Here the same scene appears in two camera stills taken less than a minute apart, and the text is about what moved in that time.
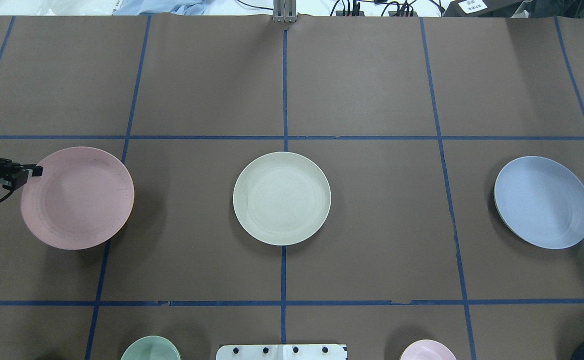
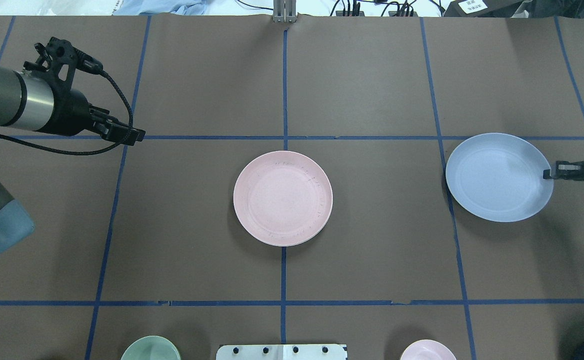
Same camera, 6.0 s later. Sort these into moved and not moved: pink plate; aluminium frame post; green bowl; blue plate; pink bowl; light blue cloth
Moved: pink plate; blue plate
Not moved: light blue cloth; green bowl; pink bowl; aluminium frame post
